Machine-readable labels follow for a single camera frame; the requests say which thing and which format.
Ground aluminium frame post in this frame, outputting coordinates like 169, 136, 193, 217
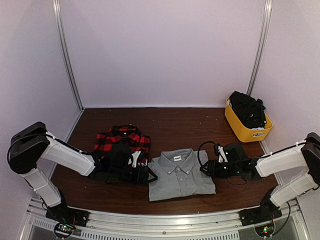
52, 0, 84, 112
246, 0, 273, 96

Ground front aluminium rail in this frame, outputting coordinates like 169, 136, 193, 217
17, 198, 310, 240

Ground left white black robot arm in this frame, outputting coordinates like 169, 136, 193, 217
7, 121, 158, 222

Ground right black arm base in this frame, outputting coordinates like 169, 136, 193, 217
238, 190, 282, 239

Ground red black plaid shirt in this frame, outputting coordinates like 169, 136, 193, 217
93, 125, 151, 166

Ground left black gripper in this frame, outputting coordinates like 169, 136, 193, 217
110, 164, 158, 185

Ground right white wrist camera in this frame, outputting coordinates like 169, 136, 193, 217
214, 144, 228, 163

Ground yellow plastic basket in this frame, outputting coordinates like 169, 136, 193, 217
224, 98, 273, 143

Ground grey long sleeve shirt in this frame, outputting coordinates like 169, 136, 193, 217
148, 148, 216, 202

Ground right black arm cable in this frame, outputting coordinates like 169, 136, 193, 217
197, 141, 248, 186

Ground black clothes in basket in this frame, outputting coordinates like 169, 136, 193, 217
229, 91, 267, 129

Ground left aluminium frame post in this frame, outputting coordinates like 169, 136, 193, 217
52, 0, 84, 112

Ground right aluminium frame post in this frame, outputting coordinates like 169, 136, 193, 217
246, 0, 273, 96

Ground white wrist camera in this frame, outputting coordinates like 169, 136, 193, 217
127, 149, 148, 168
214, 144, 228, 163

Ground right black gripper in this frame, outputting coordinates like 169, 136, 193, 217
200, 160, 241, 179

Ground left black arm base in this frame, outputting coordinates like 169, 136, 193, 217
42, 197, 89, 240

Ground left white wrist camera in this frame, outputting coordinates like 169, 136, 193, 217
127, 149, 148, 168

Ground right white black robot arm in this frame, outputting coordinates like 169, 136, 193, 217
200, 132, 320, 221

